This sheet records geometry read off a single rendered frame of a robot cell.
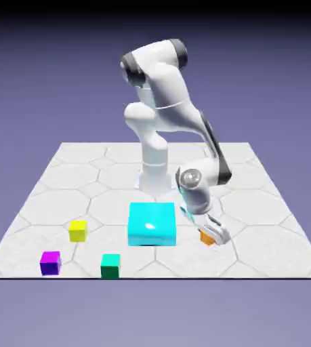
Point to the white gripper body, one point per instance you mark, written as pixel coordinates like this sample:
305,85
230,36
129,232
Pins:
215,230

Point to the small orange cube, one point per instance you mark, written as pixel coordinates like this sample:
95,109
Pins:
205,238

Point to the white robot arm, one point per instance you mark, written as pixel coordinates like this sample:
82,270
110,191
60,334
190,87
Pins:
168,81

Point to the small green cube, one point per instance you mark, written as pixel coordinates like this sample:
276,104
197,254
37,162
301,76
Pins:
110,266

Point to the small yellow cube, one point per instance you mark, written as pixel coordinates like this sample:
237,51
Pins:
78,231

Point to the small purple cube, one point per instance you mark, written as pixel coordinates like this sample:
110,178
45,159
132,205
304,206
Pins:
50,263

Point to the large cyan box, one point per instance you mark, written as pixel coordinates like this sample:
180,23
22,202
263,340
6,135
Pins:
152,224

